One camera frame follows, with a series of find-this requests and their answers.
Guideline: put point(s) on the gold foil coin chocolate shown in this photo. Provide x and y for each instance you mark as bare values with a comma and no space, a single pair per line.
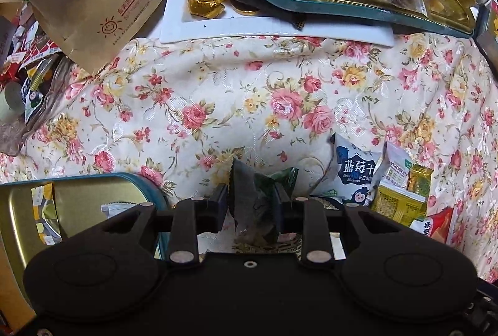
245,9

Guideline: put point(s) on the blue white snack packet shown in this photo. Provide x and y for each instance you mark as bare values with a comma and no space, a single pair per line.
354,168

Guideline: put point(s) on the white green snack packet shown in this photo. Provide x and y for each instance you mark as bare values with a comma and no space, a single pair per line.
395,167

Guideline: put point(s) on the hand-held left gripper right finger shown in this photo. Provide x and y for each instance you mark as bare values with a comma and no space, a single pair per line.
279,205

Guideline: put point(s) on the green grey candy wrapper packet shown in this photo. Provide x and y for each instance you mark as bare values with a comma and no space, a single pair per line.
249,200

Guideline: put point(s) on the brown paper bag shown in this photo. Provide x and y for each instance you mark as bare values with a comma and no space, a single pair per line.
97,9

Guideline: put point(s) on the floral tablecloth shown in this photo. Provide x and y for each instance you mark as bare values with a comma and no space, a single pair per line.
233,106

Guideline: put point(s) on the gold tin lid teal rim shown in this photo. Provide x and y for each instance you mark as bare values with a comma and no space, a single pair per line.
97,190

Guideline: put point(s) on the pile of red white packets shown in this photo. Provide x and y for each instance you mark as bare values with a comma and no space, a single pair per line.
27,48

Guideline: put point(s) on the yellow green snack packet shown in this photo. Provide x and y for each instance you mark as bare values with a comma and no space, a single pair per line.
397,205

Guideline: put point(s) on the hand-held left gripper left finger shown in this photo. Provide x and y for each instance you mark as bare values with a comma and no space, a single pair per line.
221,205

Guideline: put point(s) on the blue white printed packet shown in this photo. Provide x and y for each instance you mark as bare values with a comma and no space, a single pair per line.
37,91

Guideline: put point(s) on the clear bag of snacks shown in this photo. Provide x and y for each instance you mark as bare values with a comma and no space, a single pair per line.
58,102

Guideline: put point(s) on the red white snack packet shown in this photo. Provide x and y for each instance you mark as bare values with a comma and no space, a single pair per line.
437,225

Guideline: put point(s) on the pale small cup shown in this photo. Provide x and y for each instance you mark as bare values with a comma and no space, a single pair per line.
9,100

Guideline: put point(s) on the gold foil ingot chocolate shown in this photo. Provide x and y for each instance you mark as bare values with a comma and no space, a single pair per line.
204,7

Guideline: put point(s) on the yellow white snack packet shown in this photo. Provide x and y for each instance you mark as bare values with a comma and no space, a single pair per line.
43,211

